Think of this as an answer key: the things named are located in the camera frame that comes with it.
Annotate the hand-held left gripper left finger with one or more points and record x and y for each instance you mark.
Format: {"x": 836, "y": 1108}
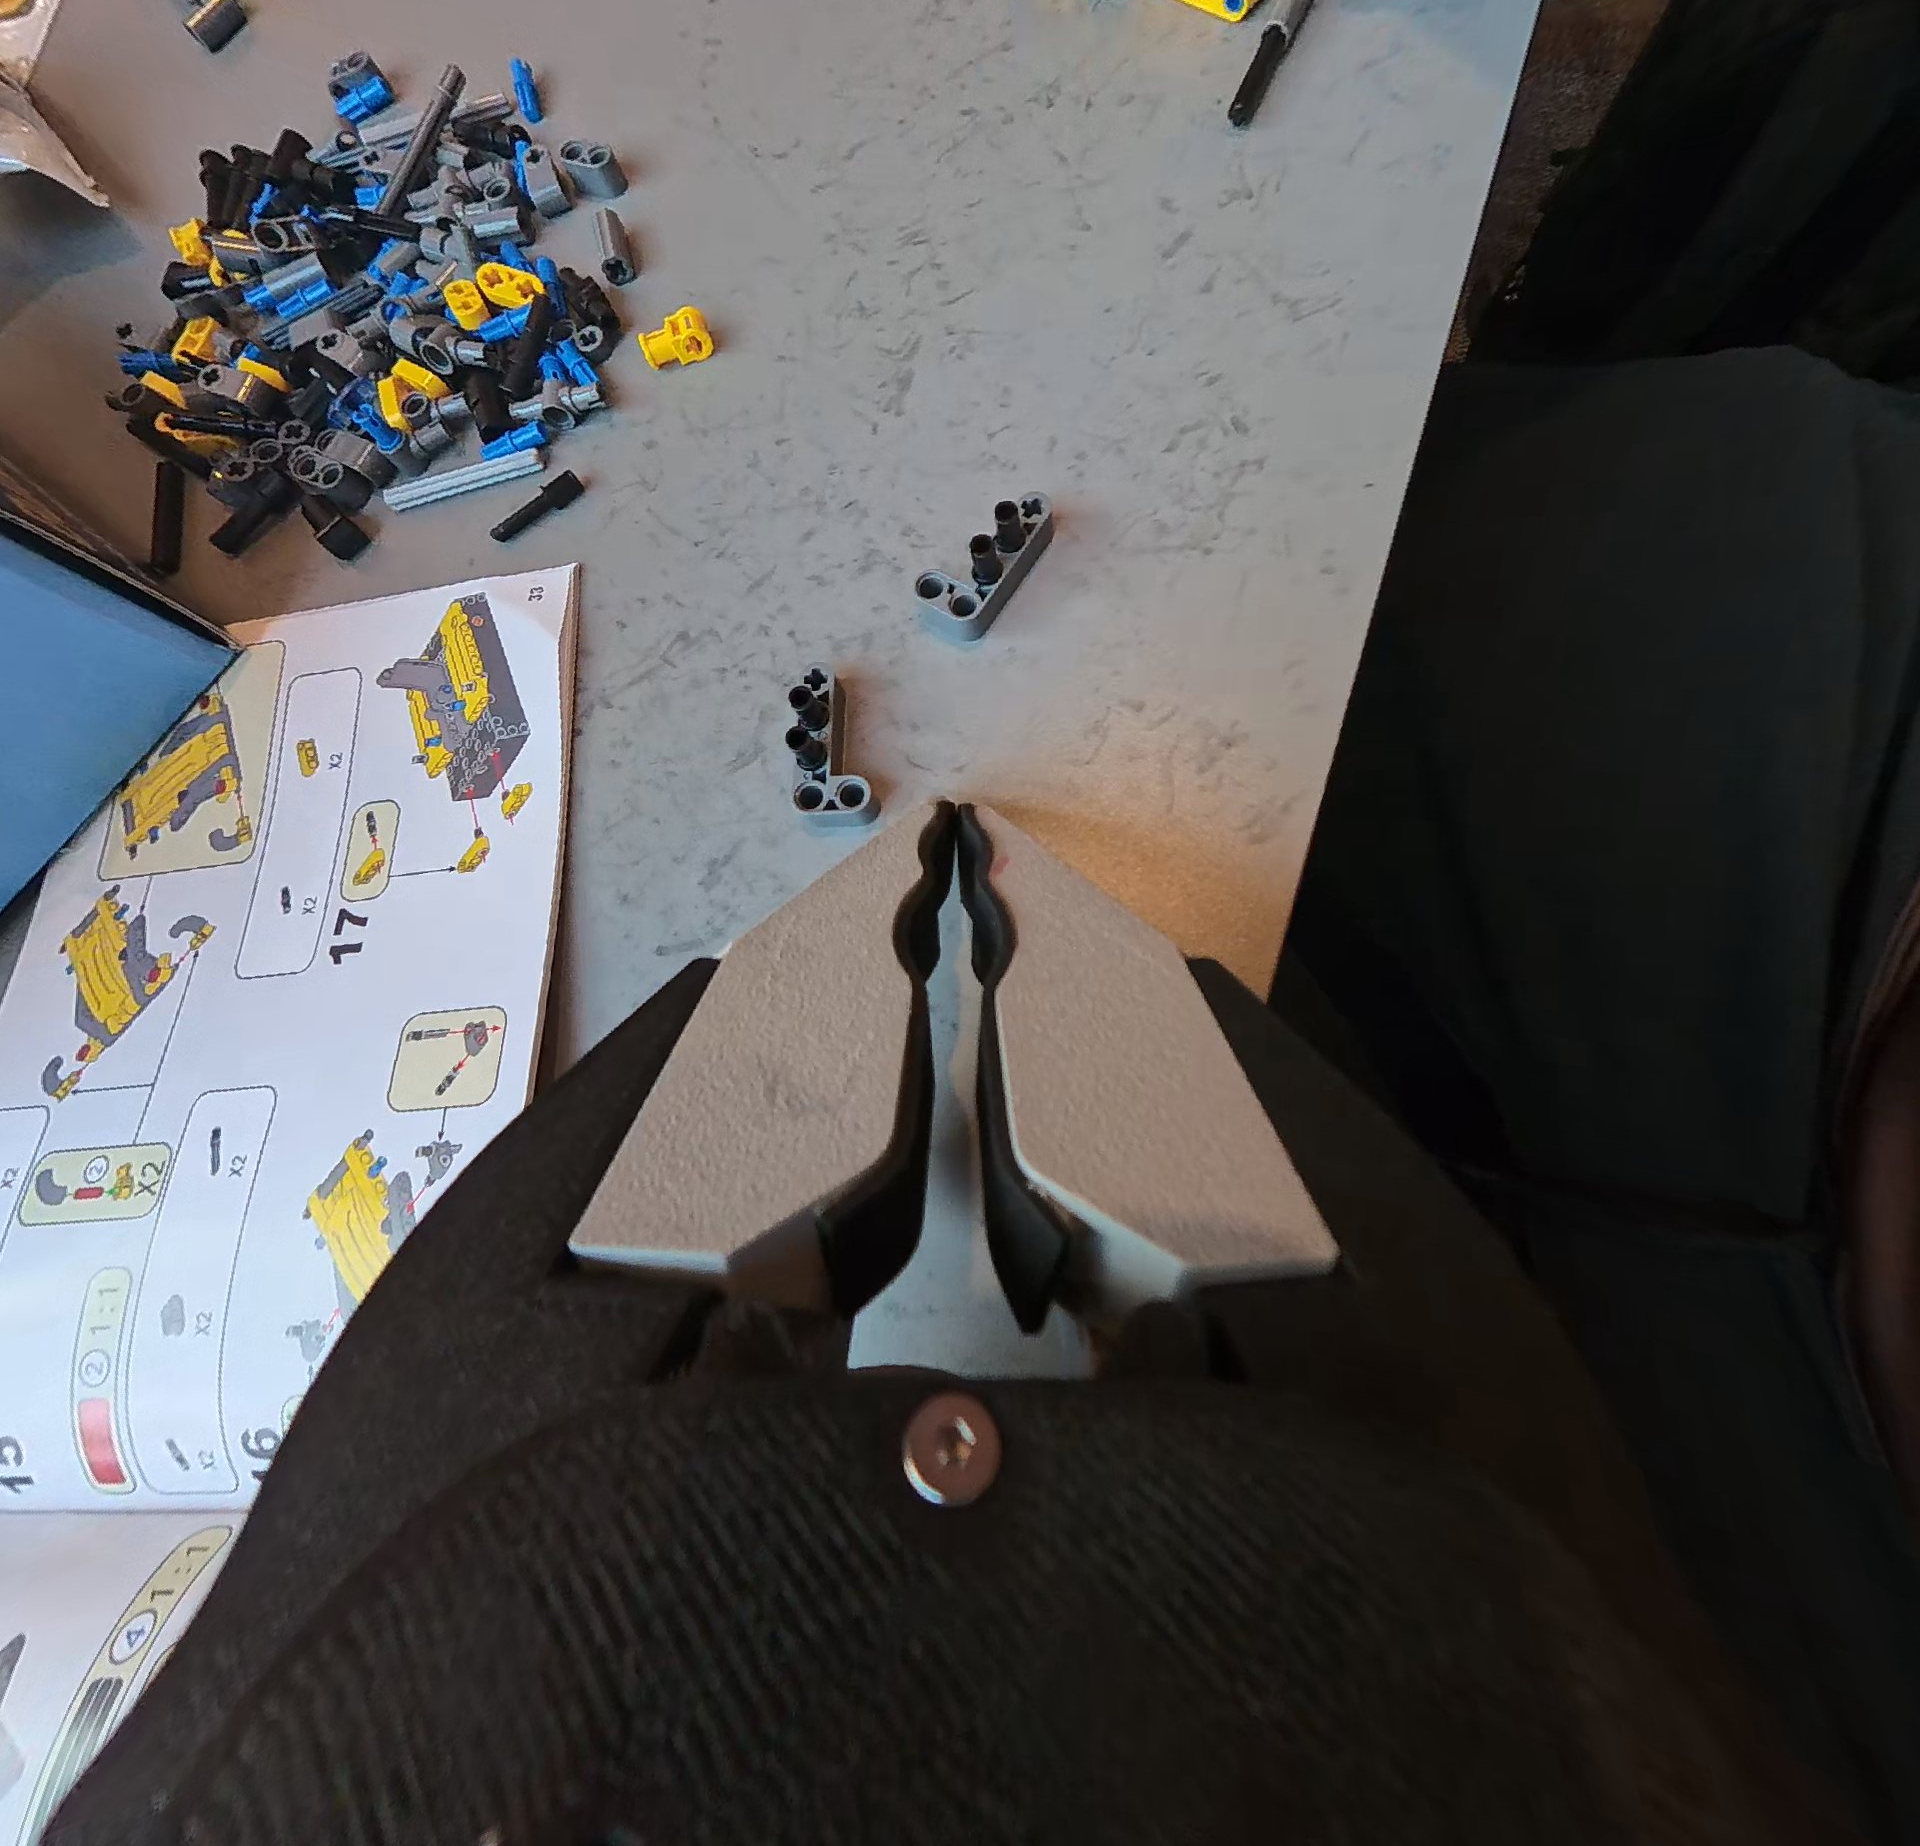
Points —
{"x": 750, "y": 1099}

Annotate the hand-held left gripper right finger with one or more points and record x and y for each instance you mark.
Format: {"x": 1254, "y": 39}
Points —
{"x": 1141, "y": 1112}

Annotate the light grey angled beam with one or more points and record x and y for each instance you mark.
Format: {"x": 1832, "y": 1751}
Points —
{"x": 961, "y": 610}

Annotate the dark grey angled beam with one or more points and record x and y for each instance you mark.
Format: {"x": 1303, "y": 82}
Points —
{"x": 835, "y": 800}

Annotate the building instruction booklet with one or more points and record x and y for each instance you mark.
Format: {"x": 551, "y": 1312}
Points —
{"x": 228, "y": 977}

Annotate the black pin piece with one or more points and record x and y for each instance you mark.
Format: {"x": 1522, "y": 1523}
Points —
{"x": 533, "y": 510}

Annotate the light grey ribbed axle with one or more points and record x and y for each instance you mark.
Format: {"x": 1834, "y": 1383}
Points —
{"x": 459, "y": 487}

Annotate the yellow connector piece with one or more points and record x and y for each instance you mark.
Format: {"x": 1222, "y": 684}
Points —
{"x": 676, "y": 341}

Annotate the blue kit box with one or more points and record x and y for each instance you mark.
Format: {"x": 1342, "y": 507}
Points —
{"x": 90, "y": 707}

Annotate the pile of mixed building pieces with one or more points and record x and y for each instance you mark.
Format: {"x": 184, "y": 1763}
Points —
{"x": 374, "y": 302}

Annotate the black grey axle rod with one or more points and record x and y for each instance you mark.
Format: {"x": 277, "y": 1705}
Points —
{"x": 1277, "y": 53}

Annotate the crumpled clear plastic bag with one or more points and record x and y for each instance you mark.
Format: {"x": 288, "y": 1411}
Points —
{"x": 38, "y": 137}

